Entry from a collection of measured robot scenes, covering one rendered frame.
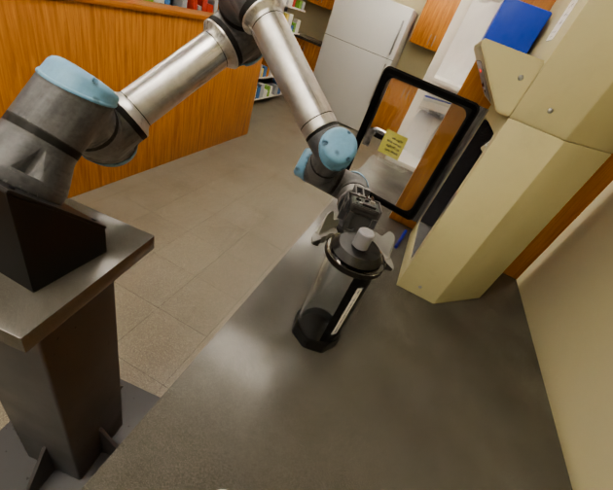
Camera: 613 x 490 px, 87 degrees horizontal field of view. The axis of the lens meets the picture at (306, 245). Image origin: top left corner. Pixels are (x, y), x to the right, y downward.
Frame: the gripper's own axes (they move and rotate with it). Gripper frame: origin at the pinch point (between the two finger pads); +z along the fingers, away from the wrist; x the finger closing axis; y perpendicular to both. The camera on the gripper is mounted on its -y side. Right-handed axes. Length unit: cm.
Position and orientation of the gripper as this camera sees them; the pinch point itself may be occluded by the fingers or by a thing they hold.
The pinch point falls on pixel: (350, 260)
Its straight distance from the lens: 57.7
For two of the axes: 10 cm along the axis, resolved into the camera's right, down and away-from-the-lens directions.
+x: 9.4, 3.3, 0.7
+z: -1.1, 5.0, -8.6
